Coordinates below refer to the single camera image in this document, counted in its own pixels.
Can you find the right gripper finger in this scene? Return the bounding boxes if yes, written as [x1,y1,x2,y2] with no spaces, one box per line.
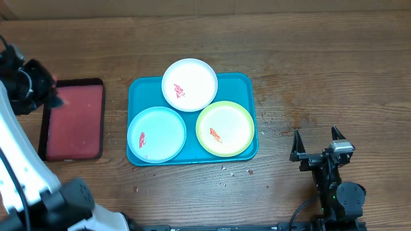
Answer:
[291,129,305,155]
[331,125,345,141]

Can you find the dark green sponge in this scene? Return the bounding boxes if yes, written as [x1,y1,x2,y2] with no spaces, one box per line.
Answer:
[44,95,64,108]

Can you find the light blue plate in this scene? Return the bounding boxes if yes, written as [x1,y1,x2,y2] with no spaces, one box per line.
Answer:
[127,107,187,164]

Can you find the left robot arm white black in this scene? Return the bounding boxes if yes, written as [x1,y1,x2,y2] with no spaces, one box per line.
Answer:
[1,40,140,230]

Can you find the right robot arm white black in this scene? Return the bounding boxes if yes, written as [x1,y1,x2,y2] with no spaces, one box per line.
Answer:
[288,126,367,230]

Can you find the black tray with red liquid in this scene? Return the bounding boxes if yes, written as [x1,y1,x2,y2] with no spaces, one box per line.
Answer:
[38,78,105,162]

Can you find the teal plastic tray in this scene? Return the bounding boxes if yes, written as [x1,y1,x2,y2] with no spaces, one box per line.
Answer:
[127,73,259,166]

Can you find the green rimmed plate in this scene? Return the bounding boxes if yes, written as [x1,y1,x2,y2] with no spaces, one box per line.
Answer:
[195,101,255,158]

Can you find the white plate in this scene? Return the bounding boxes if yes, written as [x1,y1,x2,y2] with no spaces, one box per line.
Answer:
[161,58,218,112]

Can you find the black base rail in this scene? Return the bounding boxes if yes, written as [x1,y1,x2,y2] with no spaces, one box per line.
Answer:
[141,221,367,231]

